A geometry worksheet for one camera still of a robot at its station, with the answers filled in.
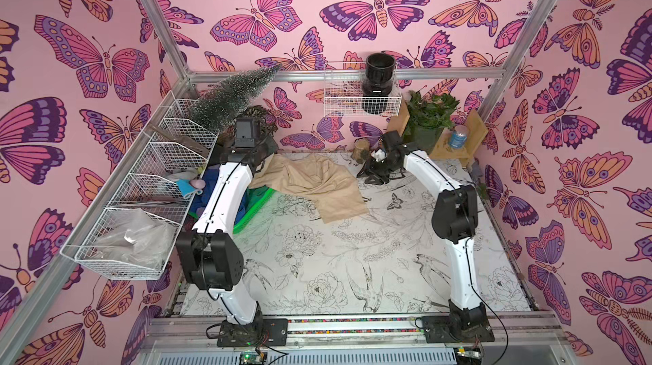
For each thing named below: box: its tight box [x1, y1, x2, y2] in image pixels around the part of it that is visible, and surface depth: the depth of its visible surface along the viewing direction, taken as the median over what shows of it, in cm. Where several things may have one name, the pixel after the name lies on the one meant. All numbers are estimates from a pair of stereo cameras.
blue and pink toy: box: [174, 179, 207, 198], surface depth 69 cm
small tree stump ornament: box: [353, 137, 371, 164], surface depth 119 cm
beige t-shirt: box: [248, 152, 370, 224], surface depth 105 cm
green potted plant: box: [403, 90, 461, 154], surface depth 102 cm
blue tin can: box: [449, 124, 470, 150], surface depth 112 cm
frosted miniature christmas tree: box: [188, 64, 282, 135], surface depth 76 cm
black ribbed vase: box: [362, 52, 396, 115], surface depth 83 cm
